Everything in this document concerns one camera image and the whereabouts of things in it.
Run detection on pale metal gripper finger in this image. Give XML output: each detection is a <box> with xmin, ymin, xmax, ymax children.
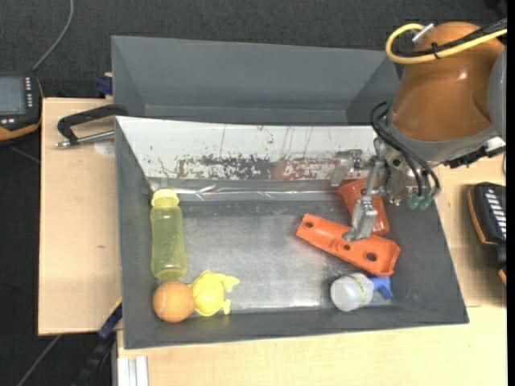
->
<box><xmin>329</xmin><ymin>149</ymin><xmax>365</xmax><ymax>187</ymax></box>
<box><xmin>342</xmin><ymin>199</ymin><xmax>380</xmax><ymax>243</ymax></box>

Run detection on orange curved plastic piece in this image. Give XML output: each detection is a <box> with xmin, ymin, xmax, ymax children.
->
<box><xmin>336</xmin><ymin>178</ymin><xmax>391</xmax><ymax>236</ymax></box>

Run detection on orange flat block with holes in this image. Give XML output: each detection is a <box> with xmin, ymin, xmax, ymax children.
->
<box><xmin>295</xmin><ymin>212</ymin><xmax>402</xmax><ymax>278</ymax></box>

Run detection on white spray bottle blue nozzle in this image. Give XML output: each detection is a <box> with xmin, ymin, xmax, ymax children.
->
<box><xmin>329</xmin><ymin>272</ymin><xmax>394</xmax><ymax>313</ymax></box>

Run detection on grey metal bin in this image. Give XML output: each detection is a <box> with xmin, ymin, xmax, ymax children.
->
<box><xmin>109</xmin><ymin>35</ymin><xmax>470</xmax><ymax>351</ymax></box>

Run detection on yellow toy duck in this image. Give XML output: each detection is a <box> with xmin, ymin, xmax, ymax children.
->
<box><xmin>188</xmin><ymin>269</ymin><xmax>241</xmax><ymax>318</ymax></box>

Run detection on yellow clear plastic bottle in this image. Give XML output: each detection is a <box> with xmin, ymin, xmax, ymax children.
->
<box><xmin>150</xmin><ymin>187</ymin><xmax>189</xmax><ymax>281</ymax></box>

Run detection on orange ball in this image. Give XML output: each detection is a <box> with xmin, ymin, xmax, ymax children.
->
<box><xmin>151</xmin><ymin>281</ymin><xmax>196</xmax><ymax>324</ymax></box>

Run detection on pale cardboard board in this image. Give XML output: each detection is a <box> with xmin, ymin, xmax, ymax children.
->
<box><xmin>37</xmin><ymin>96</ymin><xmax>122</xmax><ymax>337</ymax></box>

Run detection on black cylinder on white bracket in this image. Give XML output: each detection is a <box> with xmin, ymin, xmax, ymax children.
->
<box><xmin>444</xmin><ymin>137</ymin><xmax>507</xmax><ymax>170</ymax></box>

